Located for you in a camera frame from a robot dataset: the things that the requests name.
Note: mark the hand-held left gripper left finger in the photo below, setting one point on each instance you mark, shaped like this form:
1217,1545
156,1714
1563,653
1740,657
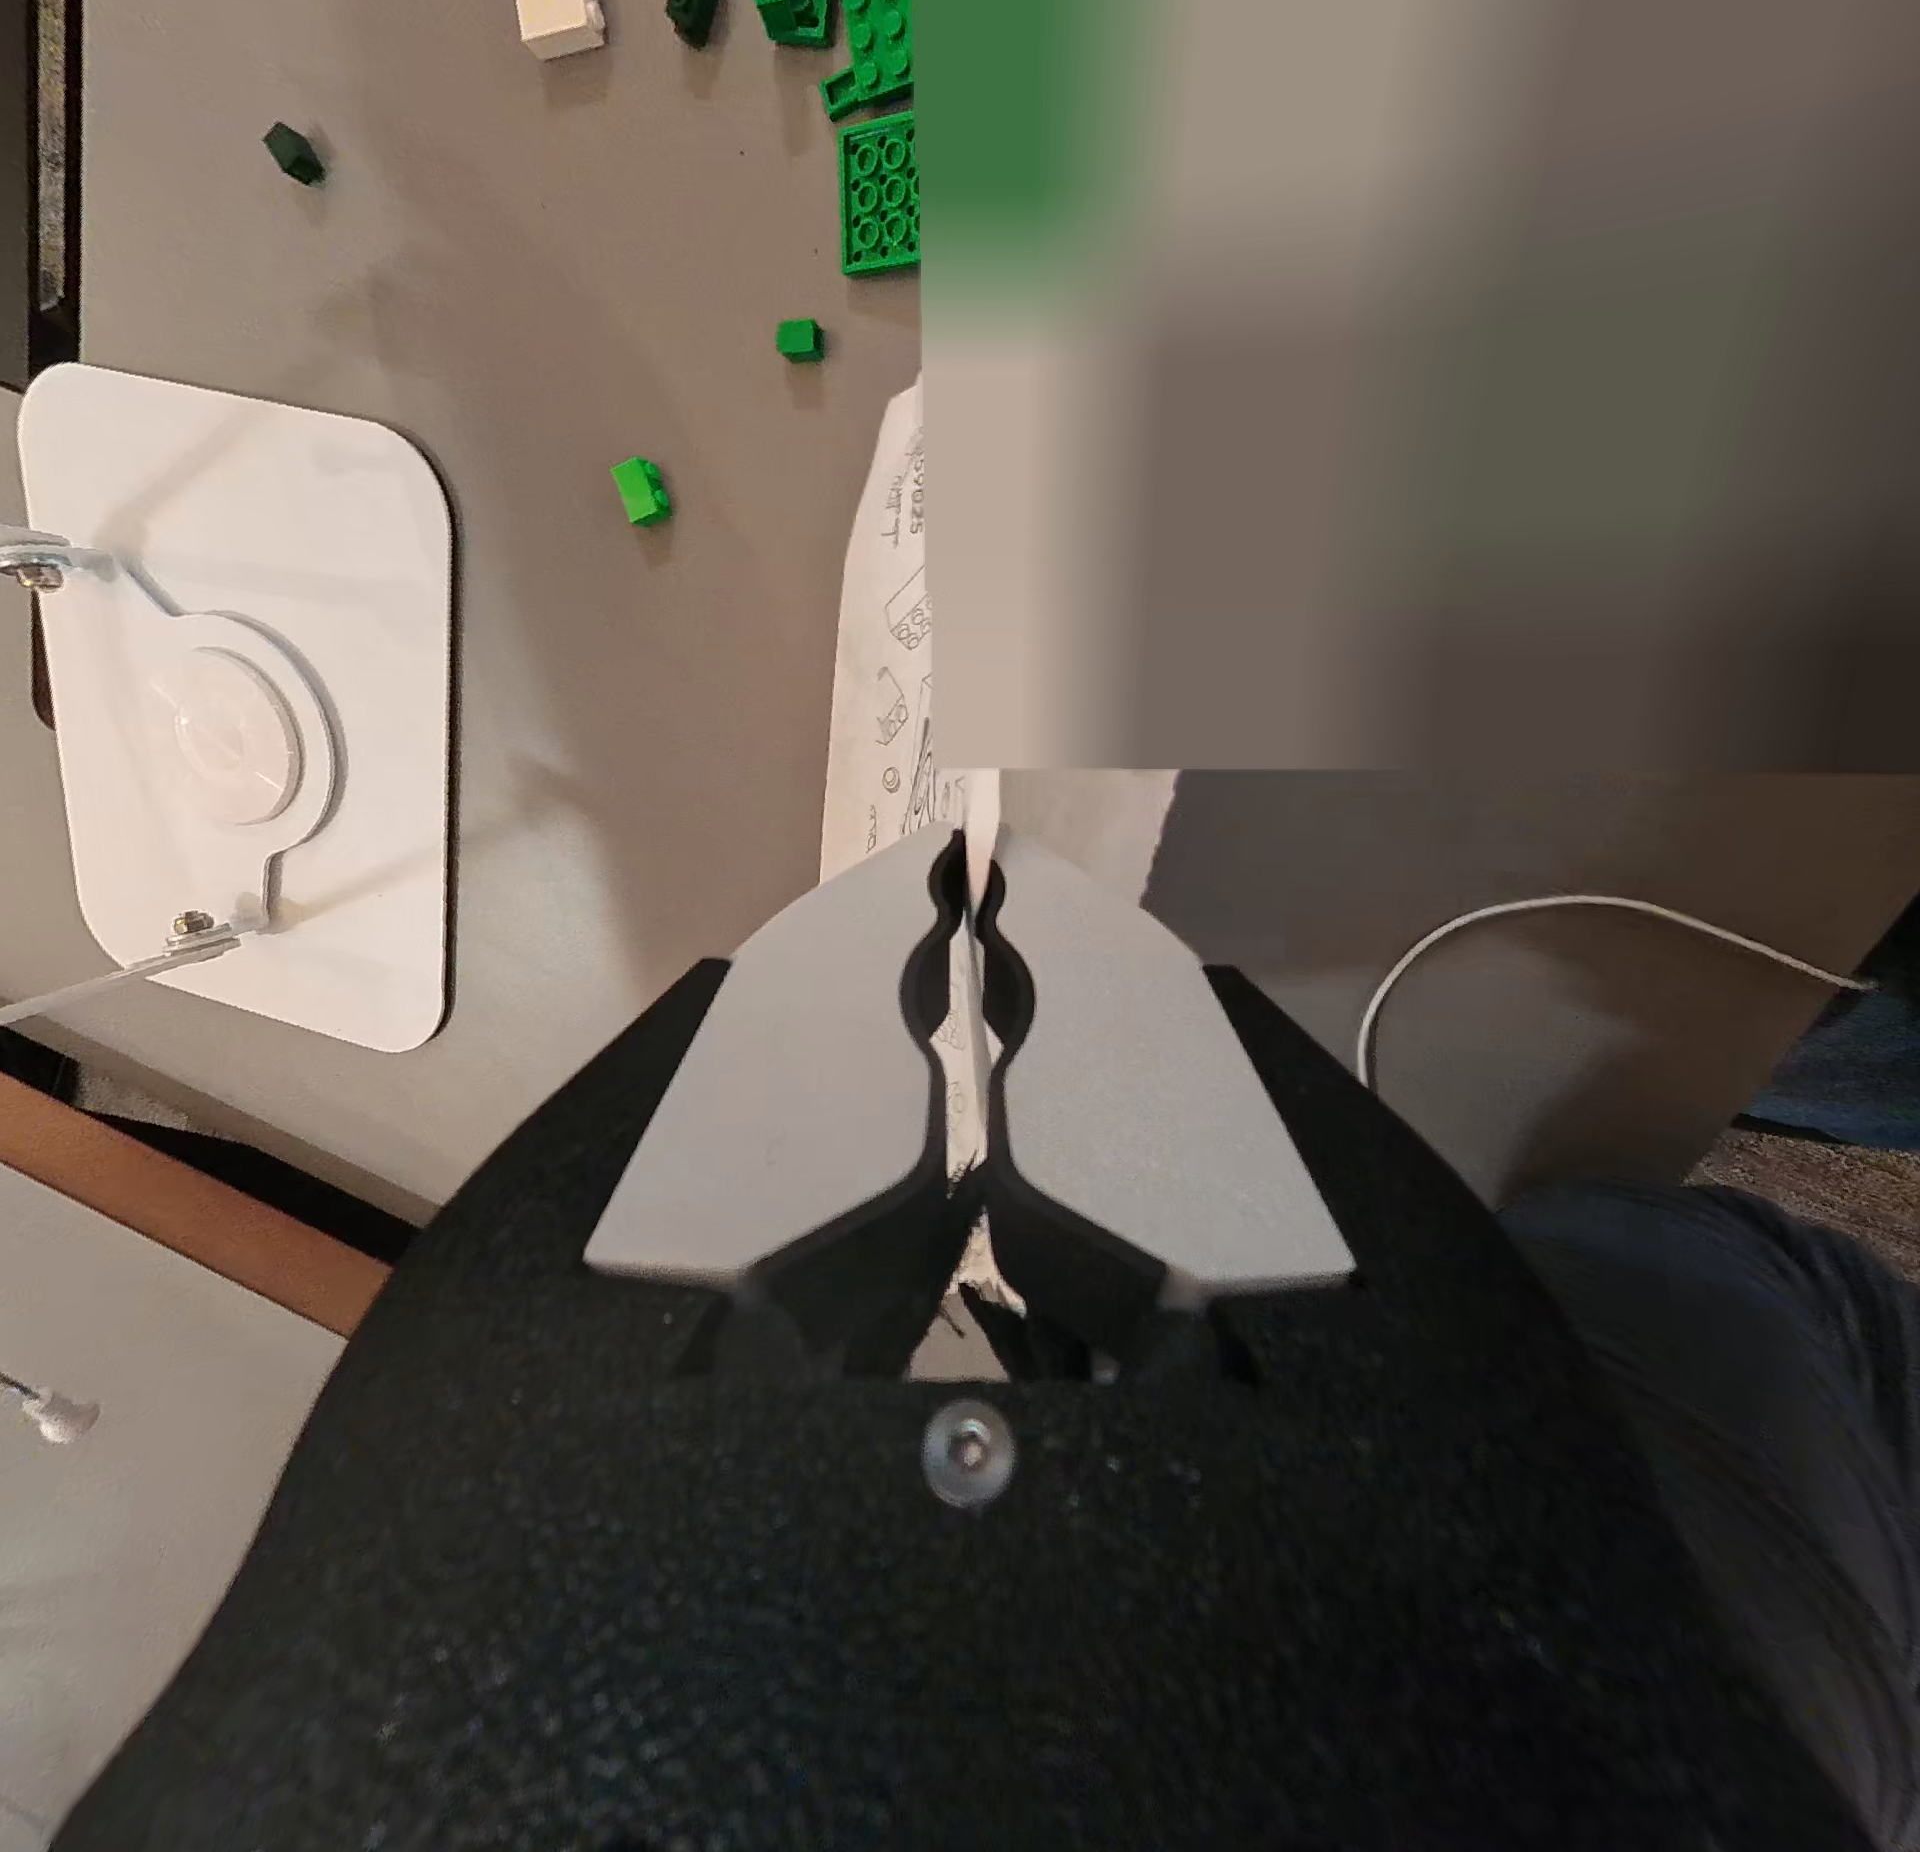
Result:
780,1117

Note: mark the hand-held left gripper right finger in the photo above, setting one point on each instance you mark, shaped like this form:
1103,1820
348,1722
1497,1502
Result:
1170,1117

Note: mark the white printed paper bag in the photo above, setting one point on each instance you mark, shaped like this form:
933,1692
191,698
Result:
884,653

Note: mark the grey desk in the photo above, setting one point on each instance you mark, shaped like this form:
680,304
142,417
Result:
631,682

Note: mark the white desk with wooden edge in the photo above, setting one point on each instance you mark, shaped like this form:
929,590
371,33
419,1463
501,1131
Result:
121,1433

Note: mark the white metal stand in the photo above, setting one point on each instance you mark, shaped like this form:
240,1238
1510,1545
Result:
344,606

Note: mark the person's torso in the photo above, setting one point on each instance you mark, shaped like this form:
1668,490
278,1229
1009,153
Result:
1771,1507

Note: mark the green rectangular plate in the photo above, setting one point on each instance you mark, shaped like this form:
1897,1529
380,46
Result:
883,194

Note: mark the dark green small brick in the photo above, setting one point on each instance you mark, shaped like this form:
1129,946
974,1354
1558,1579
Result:
292,153

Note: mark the green studded plate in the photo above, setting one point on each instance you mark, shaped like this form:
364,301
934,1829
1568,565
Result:
870,23

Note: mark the white brick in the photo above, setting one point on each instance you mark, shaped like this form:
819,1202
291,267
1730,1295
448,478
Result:
558,4

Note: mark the black tablet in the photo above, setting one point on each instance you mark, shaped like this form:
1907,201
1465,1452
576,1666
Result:
53,156

